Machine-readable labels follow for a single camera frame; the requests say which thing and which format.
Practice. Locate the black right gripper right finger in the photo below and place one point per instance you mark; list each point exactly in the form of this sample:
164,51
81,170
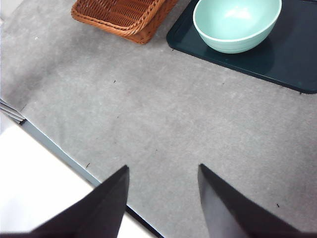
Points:
227,213

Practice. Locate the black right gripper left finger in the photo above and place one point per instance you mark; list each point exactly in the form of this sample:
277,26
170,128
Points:
99,213

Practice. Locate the teal ceramic bowl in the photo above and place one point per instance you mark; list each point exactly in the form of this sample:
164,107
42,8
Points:
235,22

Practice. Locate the white base platform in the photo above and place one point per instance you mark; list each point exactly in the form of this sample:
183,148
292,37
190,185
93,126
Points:
37,173

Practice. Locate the grey ribbed panel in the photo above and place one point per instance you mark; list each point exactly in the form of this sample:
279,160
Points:
12,111

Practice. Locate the dark teal rectangular tray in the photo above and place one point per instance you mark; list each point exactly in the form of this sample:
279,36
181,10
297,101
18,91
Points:
292,54

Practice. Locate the brown wicker basket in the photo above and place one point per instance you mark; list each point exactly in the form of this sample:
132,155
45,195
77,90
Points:
116,15

